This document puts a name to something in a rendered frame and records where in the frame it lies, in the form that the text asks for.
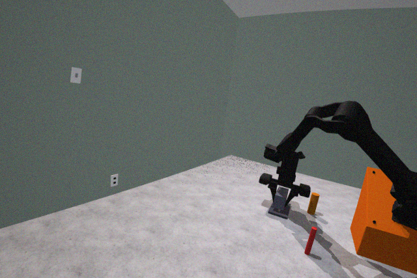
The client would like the red peg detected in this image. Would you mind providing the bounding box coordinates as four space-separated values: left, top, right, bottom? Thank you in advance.
304 227 317 255

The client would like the orange cylinder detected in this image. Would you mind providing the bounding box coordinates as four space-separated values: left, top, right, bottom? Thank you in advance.
307 192 320 215

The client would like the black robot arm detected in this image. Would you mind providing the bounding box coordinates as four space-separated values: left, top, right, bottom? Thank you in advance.
263 100 417 231

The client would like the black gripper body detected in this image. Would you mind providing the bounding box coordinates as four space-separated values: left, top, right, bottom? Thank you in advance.
259 166 311 198

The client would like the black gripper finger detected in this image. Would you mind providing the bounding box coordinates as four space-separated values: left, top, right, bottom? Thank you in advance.
284 190 298 207
267 185 277 202

